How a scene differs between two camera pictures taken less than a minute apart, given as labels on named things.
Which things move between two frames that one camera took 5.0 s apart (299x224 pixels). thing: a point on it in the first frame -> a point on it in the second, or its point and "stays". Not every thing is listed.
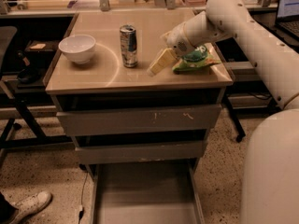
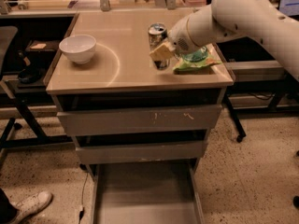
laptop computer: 288,10 stays
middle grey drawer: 112,153 stays
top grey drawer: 139,119 stays
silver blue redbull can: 129,45 -> 157,36
